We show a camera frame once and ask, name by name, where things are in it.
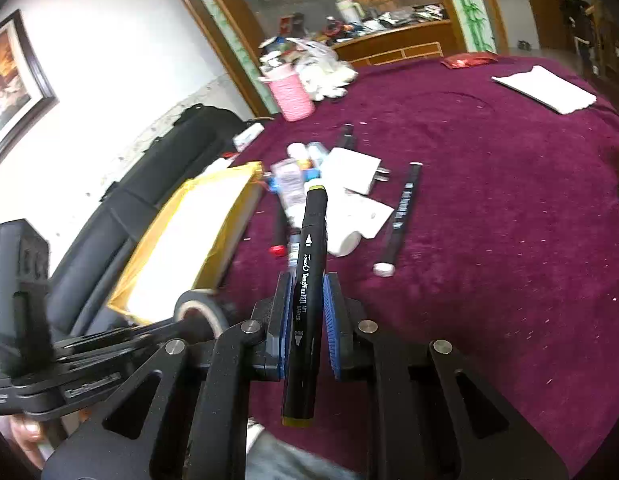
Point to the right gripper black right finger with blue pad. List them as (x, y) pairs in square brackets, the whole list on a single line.
[(432, 417)]

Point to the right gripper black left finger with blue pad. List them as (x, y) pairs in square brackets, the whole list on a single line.
[(183, 414)]

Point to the black marker yellow ends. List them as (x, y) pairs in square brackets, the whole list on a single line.
[(307, 322)]

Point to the rose hand cream tube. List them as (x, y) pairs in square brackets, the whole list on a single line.
[(350, 217)]

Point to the silver brown cream tube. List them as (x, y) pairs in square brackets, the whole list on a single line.
[(289, 181)]

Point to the person's left hand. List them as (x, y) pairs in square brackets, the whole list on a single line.
[(38, 440)]

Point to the black electrical tape roll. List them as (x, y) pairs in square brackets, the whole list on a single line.
[(217, 313)]

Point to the black marker white cap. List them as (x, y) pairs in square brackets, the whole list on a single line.
[(385, 267)]

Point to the yellow taped cardboard box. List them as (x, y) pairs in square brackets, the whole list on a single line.
[(189, 245)]

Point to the maroon velvet tablecloth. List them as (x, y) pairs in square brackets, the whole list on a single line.
[(512, 251)]

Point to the white power adapter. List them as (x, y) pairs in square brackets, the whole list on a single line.
[(356, 172)]

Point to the blue battery pack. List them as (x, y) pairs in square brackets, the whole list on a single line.
[(308, 174)]

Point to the white packet on sofa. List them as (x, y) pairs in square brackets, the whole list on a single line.
[(242, 140)]

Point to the white bottle orange cap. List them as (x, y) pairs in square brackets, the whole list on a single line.
[(300, 154)]

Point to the clear blue tube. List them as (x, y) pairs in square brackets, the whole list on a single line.
[(317, 153)]

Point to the pink woven cup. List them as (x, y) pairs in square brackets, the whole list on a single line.
[(288, 91)]

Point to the white folded paper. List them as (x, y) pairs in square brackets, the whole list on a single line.
[(547, 88)]

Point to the red foil packet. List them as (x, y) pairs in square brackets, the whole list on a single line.
[(469, 59)]

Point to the white plastic bag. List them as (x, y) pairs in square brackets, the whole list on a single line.
[(318, 68)]

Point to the framed wall painting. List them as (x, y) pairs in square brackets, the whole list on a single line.
[(25, 92)]

